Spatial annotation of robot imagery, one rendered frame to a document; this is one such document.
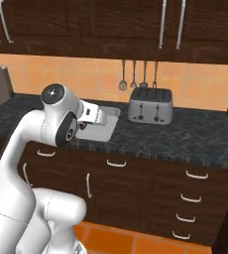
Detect dark wood wall cupboard door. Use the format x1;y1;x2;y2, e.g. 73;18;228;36
0;0;82;58
78;0;173;63
171;0;228;65

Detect white drawer handle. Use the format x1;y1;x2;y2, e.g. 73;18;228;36
171;230;191;241
179;192;202;203
175;212;197;223
185;170;209;181
106;159;128;169
37;149;57;158

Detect steel sink basin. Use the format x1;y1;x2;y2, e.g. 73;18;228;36
74;99;122;144

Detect hanging metal spoon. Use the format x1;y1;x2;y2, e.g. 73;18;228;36
129;60;138;89

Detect hanging metal fork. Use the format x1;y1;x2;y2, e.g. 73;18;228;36
152;61;160;89

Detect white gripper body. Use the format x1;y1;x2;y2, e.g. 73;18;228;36
95;106;109;127

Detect white cupboard door handle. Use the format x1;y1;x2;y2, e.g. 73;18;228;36
85;173;94;199
22;163;33;187

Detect silver four-slot toaster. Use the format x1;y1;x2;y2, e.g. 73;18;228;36
127;86;174;126

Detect dark wood base cupboard door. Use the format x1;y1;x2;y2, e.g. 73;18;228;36
81;168;154;233
17;156;86;212

